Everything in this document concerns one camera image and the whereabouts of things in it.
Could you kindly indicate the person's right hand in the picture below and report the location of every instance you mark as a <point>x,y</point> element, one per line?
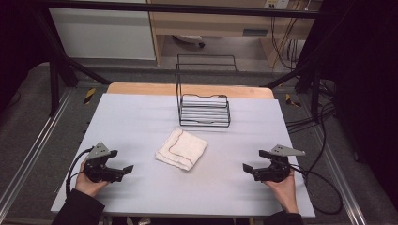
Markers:
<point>284,192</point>

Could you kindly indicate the person's left hand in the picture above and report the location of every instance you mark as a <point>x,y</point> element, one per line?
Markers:
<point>87,185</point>

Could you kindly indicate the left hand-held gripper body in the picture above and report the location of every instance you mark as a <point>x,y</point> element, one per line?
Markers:
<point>97,170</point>

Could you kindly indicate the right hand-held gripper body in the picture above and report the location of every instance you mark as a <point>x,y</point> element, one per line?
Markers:
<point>275,170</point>

